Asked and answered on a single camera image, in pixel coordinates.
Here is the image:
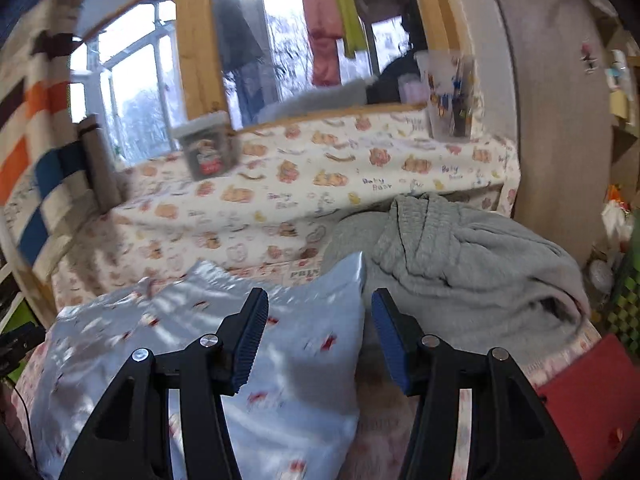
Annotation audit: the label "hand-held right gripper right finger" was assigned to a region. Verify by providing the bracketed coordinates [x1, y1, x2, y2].
[371, 288, 582, 480]

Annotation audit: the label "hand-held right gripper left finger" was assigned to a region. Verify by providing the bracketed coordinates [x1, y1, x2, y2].
[59, 287, 271, 480]

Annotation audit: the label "light blue satin pants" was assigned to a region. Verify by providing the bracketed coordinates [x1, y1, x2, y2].
[31, 252, 368, 480]

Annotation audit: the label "white shelf unit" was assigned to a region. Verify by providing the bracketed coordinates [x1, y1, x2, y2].
[0, 260, 31, 333]

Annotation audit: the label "pink patchwork print bedsheet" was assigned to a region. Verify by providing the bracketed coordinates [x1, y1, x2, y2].
[10, 250, 601, 480]

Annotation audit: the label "grey fleece blanket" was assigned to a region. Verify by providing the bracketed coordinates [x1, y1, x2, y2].
[322, 192, 591, 366]

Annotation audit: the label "cream bear print sheet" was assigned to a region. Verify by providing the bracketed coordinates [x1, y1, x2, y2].
[5, 112, 521, 281]

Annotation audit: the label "white lidded plastic jar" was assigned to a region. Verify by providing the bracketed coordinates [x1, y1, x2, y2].
[172, 111, 241, 181]

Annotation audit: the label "steel thermos bottle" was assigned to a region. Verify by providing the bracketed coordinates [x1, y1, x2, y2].
[75, 115, 126, 211]

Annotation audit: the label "red plastic panel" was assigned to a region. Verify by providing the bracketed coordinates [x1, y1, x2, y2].
[537, 332, 638, 480]

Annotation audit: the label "striped curtain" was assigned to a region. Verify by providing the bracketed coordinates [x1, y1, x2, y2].
[0, 0, 126, 281]

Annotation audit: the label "green checkered basket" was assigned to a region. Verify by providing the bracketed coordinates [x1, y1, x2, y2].
[607, 255, 640, 356]

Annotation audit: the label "clear plastic cup with pens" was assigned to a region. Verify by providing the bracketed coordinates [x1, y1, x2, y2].
[415, 50, 476, 141]

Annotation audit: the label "dark hanging garment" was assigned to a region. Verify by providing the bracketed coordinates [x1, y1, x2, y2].
[215, 0, 266, 126]

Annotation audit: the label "green hanging cloth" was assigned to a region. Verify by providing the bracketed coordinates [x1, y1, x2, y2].
[330, 0, 368, 59]

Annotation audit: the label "wooden shelf with clutter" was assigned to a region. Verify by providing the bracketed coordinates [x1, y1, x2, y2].
[600, 25, 640, 261]

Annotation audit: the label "pink hanging cloth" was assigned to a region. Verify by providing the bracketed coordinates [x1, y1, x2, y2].
[298, 0, 346, 88]

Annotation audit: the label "wooden post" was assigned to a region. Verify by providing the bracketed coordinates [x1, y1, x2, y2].
[172, 0, 232, 128]

